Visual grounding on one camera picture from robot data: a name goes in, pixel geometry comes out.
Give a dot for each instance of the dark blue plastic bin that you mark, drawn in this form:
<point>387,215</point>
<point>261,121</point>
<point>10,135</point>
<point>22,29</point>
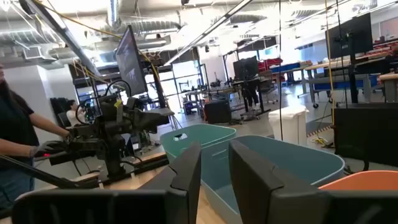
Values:
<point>295,158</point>

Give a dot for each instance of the black cabinet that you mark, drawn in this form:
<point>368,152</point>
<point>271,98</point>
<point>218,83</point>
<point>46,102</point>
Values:
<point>367,133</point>

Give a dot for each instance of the black desk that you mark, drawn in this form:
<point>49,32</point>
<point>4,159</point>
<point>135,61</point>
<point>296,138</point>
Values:
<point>163,112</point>

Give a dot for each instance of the grey aluminium frame beam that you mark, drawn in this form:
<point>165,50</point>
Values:
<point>63,31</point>
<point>211,29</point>

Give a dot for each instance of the black box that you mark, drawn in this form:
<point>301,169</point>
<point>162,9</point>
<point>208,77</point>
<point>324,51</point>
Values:
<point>217,112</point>

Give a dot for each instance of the wooden workbench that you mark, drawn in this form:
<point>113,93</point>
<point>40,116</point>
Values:
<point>320,66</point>

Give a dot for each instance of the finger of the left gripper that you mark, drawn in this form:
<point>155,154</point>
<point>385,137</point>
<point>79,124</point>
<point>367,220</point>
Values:
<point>152,121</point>

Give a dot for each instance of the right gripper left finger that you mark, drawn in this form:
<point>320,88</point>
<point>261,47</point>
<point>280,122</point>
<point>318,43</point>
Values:
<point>183,186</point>

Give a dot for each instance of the white waste bin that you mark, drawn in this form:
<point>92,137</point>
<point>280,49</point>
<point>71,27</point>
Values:
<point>289,127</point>

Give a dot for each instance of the teal green plastic bin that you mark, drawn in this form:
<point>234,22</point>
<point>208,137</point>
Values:
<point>214,133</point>

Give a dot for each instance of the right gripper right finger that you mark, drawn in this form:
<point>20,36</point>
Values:
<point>255,186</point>

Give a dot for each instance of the person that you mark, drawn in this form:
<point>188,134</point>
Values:
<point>74,116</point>
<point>15,124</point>

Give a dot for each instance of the yellow tag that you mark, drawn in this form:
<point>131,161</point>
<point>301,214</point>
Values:
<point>118,104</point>

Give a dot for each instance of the orange plastic bin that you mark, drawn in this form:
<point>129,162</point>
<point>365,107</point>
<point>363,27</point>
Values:
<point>367,182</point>

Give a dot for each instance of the large black monitor with stand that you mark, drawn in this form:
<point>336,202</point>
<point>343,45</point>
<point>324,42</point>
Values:
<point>348,37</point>

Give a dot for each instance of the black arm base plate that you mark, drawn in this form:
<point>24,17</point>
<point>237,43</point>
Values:
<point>146,168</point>

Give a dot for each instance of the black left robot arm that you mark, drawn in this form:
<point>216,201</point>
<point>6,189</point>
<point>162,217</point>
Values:
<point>113,158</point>

